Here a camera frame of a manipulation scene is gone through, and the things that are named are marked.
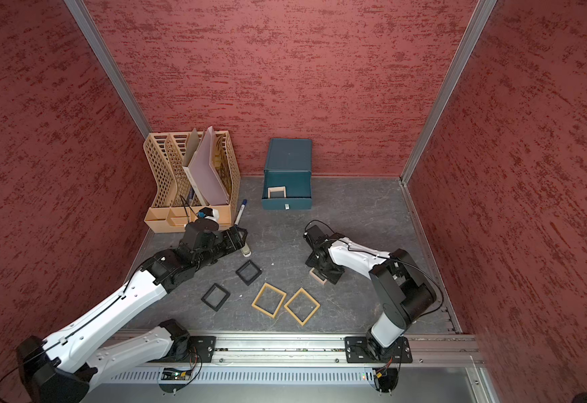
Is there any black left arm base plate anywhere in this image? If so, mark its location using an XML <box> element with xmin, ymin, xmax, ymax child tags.
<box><xmin>187</xmin><ymin>335</ymin><xmax>216</xmax><ymax>364</ymax></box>

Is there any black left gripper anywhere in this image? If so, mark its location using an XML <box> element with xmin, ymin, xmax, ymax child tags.
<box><xmin>194</xmin><ymin>226</ymin><xmax>248</xmax><ymax>270</ymax></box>

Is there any aluminium front rail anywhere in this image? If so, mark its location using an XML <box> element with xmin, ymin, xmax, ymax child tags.
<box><xmin>71</xmin><ymin>331</ymin><xmax>486</xmax><ymax>369</ymax></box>

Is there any aluminium corner post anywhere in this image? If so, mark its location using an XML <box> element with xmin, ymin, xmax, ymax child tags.
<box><xmin>400</xmin><ymin>0</ymin><xmax>499</xmax><ymax>185</ymax></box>
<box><xmin>63</xmin><ymin>0</ymin><xmax>152</xmax><ymax>139</ymax></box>

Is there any aluminium corner post left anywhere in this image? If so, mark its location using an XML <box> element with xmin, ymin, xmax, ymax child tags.
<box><xmin>63</xmin><ymin>0</ymin><xmax>152</xmax><ymax>139</ymax></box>

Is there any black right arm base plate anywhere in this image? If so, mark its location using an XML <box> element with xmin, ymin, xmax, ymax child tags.
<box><xmin>344</xmin><ymin>335</ymin><xmax>413</xmax><ymax>364</ymax></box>

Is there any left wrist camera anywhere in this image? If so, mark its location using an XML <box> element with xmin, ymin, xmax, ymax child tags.
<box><xmin>194</xmin><ymin>207</ymin><xmax>220</xmax><ymax>231</ymax></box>

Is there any pink paper folder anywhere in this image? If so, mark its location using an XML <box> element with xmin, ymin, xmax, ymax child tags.
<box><xmin>182</xmin><ymin>127</ymin><xmax>229</xmax><ymax>206</ymax></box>

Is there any small wooden box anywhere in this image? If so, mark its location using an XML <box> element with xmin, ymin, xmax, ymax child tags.
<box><xmin>268</xmin><ymin>186</ymin><xmax>287</xmax><ymax>199</ymax></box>
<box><xmin>309</xmin><ymin>268</ymin><xmax>327</xmax><ymax>285</ymax></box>

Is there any large wooden frame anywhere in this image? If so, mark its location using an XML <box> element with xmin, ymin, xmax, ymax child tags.
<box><xmin>284</xmin><ymin>288</ymin><xmax>320</xmax><ymax>327</ymax></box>
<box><xmin>252</xmin><ymin>283</ymin><xmax>287</xmax><ymax>319</ymax></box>

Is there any large wooden frame left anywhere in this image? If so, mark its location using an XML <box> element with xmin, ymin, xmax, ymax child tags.
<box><xmin>252</xmin><ymin>283</ymin><xmax>287</xmax><ymax>319</ymax></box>

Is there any beige lattice file organizer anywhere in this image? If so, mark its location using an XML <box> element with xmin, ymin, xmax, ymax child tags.
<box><xmin>143</xmin><ymin>130</ymin><xmax>241</xmax><ymax>233</ymax></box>

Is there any blue capped white marker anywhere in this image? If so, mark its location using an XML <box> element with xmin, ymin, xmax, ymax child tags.
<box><xmin>234</xmin><ymin>199</ymin><xmax>247</xmax><ymax>225</ymax></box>

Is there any aluminium corner post right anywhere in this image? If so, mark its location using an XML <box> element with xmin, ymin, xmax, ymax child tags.
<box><xmin>400</xmin><ymin>0</ymin><xmax>499</xmax><ymax>185</ymax></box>

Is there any large wooden frame right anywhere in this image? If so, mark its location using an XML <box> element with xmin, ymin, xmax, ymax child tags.
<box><xmin>284</xmin><ymin>288</ymin><xmax>320</xmax><ymax>327</ymax></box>

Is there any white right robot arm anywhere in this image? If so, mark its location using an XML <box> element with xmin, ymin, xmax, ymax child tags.
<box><xmin>304</xmin><ymin>220</ymin><xmax>444</xmax><ymax>361</ymax></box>

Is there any teal drawer cabinet yellow trim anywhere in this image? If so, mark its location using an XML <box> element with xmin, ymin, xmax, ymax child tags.
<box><xmin>262</xmin><ymin>139</ymin><xmax>312</xmax><ymax>211</ymax></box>

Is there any black square box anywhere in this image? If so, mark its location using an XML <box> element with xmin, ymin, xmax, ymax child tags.
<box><xmin>236</xmin><ymin>260</ymin><xmax>263</xmax><ymax>285</ymax></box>
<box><xmin>200</xmin><ymin>283</ymin><xmax>231</xmax><ymax>312</ymax></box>

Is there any beige stapler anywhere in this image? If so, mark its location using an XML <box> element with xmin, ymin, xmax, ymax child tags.
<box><xmin>241</xmin><ymin>243</ymin><xmax>252</xmax><ymax>258</ymax></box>

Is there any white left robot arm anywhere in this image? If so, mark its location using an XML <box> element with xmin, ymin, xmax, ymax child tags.
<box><xmin>16</xmin><ymin>218</ymin><xmax>248</xmax><ymax>402</ymax></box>

